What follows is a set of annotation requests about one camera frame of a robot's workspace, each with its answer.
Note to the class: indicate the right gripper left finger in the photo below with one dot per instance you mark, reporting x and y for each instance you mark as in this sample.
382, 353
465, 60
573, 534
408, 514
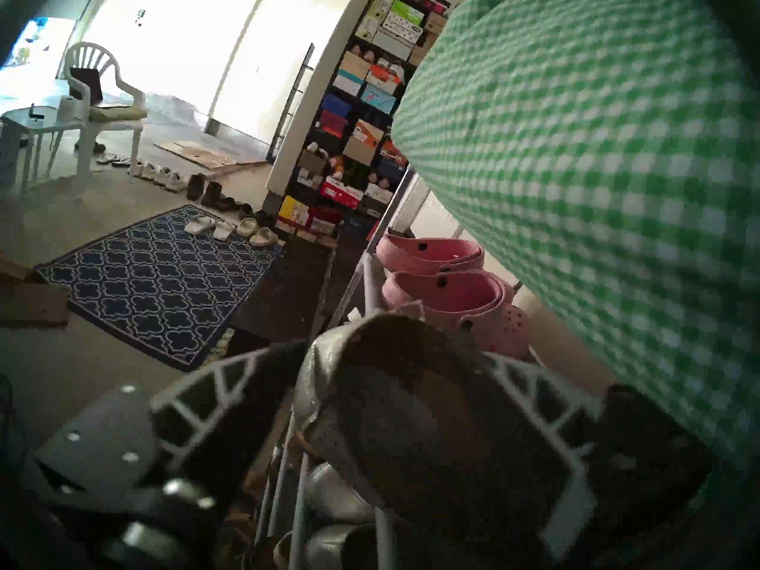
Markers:
225, 408

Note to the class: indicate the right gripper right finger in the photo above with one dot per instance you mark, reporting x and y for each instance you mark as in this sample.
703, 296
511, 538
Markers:
629, 456

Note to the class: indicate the silver perforated shoe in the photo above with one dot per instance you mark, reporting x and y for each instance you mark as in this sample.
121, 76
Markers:
415, 432

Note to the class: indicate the grey metal shoe rack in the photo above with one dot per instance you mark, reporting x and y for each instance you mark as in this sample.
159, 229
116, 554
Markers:
371, 284

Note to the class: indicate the smooth metallic silver flat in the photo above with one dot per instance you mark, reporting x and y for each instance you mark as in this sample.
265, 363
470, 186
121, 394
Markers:
332, 548
335, 494

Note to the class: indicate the blue patterned floor rug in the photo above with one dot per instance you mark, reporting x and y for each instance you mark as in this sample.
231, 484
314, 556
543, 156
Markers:
154, 278

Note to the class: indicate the white slide sandal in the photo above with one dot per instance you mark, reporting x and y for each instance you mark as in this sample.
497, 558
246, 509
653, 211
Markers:
223, 230
263, 237
247, 227
199, 225

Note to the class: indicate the yellow shoebox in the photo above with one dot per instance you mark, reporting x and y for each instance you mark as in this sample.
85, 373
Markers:
293, 209

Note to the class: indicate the dark ankle boot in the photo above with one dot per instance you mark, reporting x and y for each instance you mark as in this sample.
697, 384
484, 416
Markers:
195, 187
212, 195

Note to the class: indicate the brown cardboard box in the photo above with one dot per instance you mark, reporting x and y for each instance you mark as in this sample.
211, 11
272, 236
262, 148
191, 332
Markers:
32, 301

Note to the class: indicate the pink clog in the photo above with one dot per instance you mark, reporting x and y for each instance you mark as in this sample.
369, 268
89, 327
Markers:
451, 301
427, 254

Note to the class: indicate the red shoebox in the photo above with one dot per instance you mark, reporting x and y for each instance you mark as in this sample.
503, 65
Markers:
341, 193

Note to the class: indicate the flat cardboard sheet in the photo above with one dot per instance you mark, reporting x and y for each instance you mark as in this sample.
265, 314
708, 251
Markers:
202, 155

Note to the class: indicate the black shoebox shelf unit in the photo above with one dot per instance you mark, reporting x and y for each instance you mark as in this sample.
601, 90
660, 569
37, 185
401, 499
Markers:
356, 177

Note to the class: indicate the green gingham cloth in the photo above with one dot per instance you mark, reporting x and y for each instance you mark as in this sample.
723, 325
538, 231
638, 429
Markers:
594, 159

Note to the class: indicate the orange white shoebox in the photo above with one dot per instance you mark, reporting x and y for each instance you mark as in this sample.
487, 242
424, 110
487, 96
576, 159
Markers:
363, 138

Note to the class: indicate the white paper roll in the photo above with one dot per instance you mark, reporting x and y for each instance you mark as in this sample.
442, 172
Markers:
65, 108

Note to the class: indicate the pale side table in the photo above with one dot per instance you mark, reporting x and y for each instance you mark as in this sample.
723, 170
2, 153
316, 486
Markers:
35, 122

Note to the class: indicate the blue shoebox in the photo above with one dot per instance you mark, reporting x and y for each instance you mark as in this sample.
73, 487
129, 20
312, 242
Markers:
377, 98

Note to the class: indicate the black laptop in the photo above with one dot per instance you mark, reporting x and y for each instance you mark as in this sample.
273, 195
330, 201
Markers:
86, 85

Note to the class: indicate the white plastic chair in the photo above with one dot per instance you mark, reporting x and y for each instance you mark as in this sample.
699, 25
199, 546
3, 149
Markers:
95, 58

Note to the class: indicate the green white shoebox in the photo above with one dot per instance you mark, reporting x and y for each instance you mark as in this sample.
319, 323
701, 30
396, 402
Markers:
407, 12

